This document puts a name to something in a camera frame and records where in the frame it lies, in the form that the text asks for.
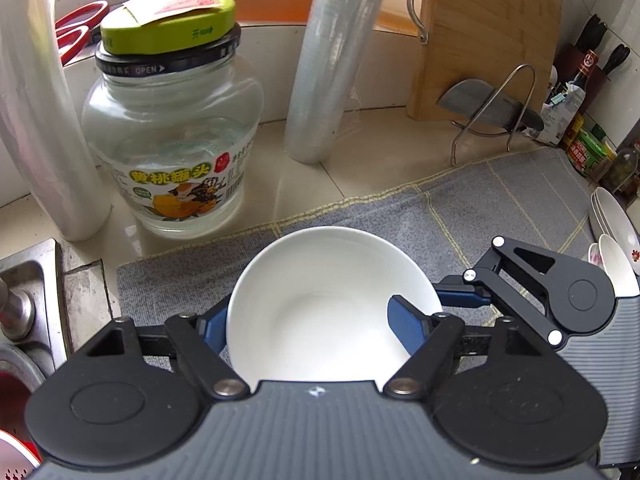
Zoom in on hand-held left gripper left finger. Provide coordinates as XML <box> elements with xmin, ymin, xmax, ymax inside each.
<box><xmin>87</xmin><ymin>305</ymin><xmax>251</xmax><ymax>402</ymax></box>

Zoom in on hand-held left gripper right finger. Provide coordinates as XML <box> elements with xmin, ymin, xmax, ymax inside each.
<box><xmin>382</xmin><ymin>295</ymin><xmax>553</xmax><ymax>402</ymax></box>

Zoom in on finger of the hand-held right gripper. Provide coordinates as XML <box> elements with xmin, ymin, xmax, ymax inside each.
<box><xmin>432</xmin><ymin>235</ymin><xmax>568</xmax><ymax>347</ymax></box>

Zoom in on large white fruit-print plate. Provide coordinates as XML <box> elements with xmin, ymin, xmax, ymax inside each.
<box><xmin>595</xmin><ymin>189</ymin><xmax>640</xmax><ymax>276</ymax></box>

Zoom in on grey checked dish mat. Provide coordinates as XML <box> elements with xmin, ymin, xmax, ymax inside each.
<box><xmin>116</xmin><ymin>147</ymin><xmax>640</xmax><ymax>361</ymax></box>

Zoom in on red-cap glass bottle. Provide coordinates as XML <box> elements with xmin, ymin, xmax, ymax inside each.
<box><xmin>597</xmin><ymin>147</ymin><xmax>633</xmax><ymax>186</ymax></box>

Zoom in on green-lid sauce jar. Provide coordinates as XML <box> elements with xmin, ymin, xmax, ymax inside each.
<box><xmin>565</xmin><ymin>127</ymin><xmax>608</xmax><ymax>177</ymax></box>

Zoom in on yellow seasoning packet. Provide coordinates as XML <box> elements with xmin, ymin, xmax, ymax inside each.
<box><xmin>562</xmin><ymin>112</ymin><xmax>586</xmax><ymax>150</ymax></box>

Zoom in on white and blue bag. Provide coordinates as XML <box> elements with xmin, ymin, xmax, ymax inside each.
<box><xmin>540</xmin><ymin>85</ymin><xmax>586</xmax><ymax>147</ymax></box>

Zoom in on stainless steel sink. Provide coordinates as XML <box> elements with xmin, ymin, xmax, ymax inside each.
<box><xmin>0</xmin><ymin>237</ymin><xmax>71</xmax><ymax>411</ymax></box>

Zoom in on metal faucet pipe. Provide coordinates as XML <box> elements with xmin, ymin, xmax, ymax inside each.
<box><xmin>0</xmin><ymin>280</ymin><xmax>37</xmax><ymax>343</ymax></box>

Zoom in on green-lid glass jar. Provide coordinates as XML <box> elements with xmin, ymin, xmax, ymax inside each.
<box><xmin>81</xmin><ymin>0</ymin><xmax>265</xmax><ymax>240</ymax></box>

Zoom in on red plastic basin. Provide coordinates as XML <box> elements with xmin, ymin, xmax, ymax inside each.
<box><xmin>0</xmin><ymin>370</ymin><xmax>45</xmax><ymax>480</ymax></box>

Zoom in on dark soy sauce bottle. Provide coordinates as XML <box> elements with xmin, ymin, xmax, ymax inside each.
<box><xmin>567</xmin><ymin>49</ymin><xmax>600</xmax><ymax>98</ymax></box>

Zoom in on dark red knife block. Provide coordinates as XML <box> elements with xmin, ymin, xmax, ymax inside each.
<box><xmin>555</xmin><ymin>42</ymin><xmax>608</xmax><ymax>91</ymax></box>

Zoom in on bamboo cutting board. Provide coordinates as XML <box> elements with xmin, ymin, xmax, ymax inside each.
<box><xmin>405</xmin><ymin>0</ymin><xmax>563</xmax><ymax>122</ymax></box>

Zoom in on clear plastic wrap roll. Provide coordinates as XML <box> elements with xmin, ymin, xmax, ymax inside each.
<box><xmin>283</xmin><ymin>0</ymin><xmax>398</xmax><ymax>164</ymax></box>
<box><xmin>0</xmin><ymin>0</ymin><xmax>112</xmax><ymax>242</ymax></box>

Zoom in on black-handled kitchen knife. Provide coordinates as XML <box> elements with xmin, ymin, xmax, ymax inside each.
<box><xmin>436</xmin><ymin>78</ymin><xmax>545</xmax><ymax>133</ymax></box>

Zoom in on metal wire rack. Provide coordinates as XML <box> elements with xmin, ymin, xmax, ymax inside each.
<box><xmin>450</xmin><ymin>63</ymin><xmax>538</xmax><ymax>167</ymax></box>

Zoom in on black-handled block knife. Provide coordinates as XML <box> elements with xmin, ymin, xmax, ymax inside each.
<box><xmin>602</xmin><ymin>44</ymin><xmax>632</xmax><ymax>76</ymax></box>
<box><xmin>577</xmin><ymin>14</ymin><xmax>608</xmax><ymax>53</ymax></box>

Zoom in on red-handled scissors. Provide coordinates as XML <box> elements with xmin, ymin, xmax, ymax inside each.
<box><xmin>54</xmin><ymin>0</ymin><xmax>110</xmax><ymax>66</ymax></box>

